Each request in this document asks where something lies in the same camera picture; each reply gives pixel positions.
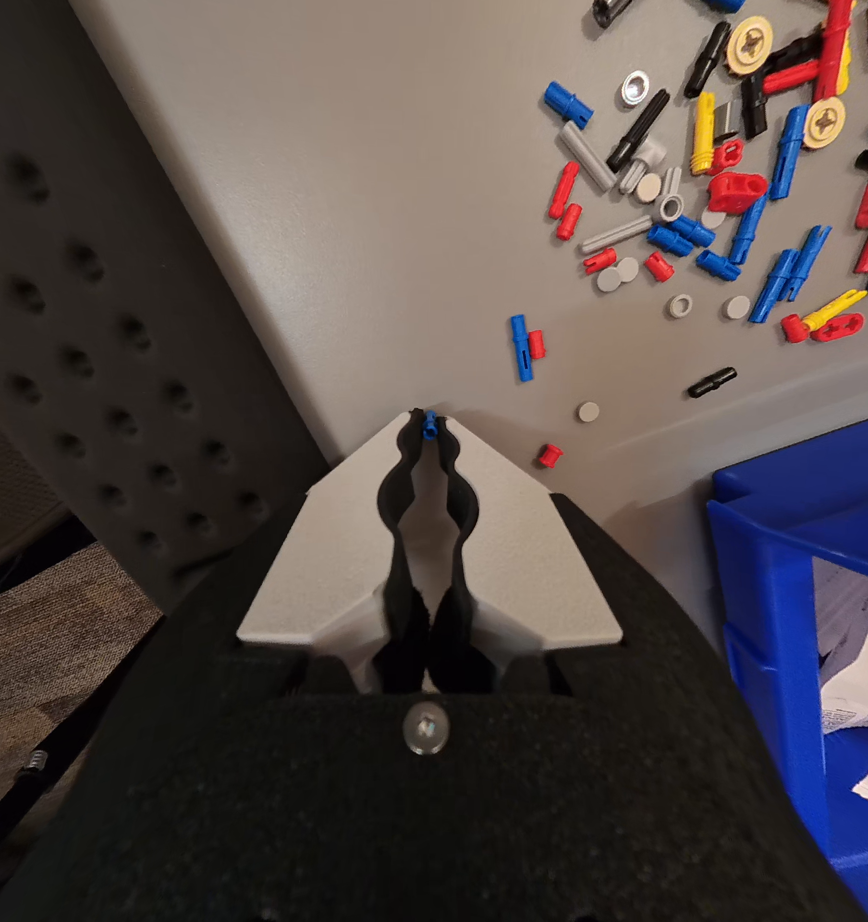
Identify black perforated panel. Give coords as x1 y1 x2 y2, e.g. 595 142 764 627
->
0 0 327 628

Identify pile of colourful lego pins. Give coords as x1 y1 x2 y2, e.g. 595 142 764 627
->
509 0 868 469

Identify blue plastic bin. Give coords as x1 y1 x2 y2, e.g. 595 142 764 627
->
708 414 868 922

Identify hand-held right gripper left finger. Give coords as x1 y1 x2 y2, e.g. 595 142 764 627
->
235 409 432 694

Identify white paper slips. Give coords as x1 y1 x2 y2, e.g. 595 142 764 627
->
812 558 868 811

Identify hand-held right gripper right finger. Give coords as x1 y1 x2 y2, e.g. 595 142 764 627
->
431 415 625 694

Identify black cable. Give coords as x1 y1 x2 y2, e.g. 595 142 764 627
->
0 709 128 873

